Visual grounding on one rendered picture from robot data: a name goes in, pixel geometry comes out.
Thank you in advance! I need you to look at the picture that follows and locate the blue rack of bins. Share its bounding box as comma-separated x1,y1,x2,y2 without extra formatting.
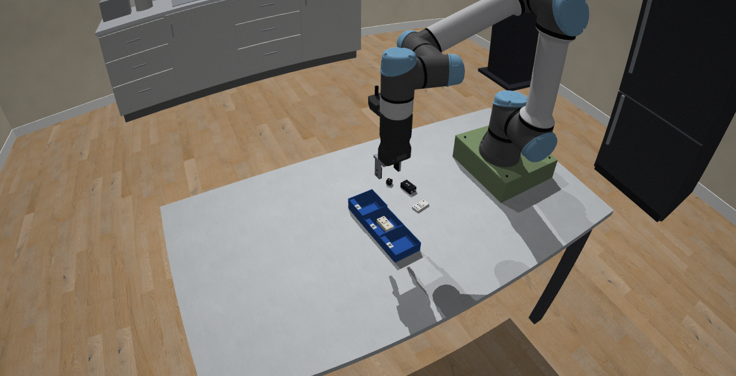
348,189,421,263

